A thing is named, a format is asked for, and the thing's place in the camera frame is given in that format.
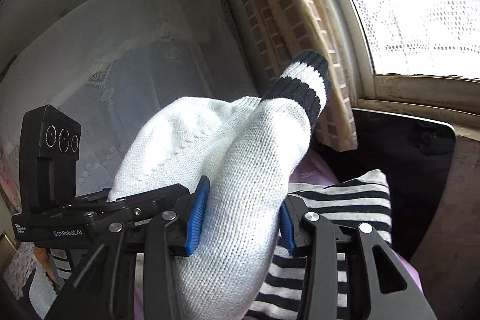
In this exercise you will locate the purple smile print blanket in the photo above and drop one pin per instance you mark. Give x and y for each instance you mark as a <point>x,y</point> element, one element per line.
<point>311,169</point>

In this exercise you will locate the white lace cover cloth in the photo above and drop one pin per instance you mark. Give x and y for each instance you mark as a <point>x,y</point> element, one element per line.
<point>111,65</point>

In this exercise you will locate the person's left hand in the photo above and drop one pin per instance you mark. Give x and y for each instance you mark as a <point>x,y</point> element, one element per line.
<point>42,257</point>

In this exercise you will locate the window with mesh screen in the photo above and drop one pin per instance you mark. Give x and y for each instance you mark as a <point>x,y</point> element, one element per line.
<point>423,52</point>

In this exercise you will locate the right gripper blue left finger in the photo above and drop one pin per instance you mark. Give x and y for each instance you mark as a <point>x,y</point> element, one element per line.
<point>162,225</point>

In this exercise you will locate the black white striped shirt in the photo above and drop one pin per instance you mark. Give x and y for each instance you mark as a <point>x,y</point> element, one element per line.
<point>365,199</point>

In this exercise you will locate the brown checkered curtain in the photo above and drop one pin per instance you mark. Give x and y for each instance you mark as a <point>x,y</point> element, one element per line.
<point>282,28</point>

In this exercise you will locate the white black-trimmed knit sweater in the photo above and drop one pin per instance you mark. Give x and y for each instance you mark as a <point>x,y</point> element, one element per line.
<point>248,149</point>

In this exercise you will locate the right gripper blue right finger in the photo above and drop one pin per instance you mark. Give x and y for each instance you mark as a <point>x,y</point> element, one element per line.
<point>349,268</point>

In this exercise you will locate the black storage bin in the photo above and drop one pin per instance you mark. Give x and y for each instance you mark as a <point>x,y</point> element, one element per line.
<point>415,154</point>

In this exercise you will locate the purple floral bed sheet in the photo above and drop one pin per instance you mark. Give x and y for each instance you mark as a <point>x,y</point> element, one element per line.
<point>20,268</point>

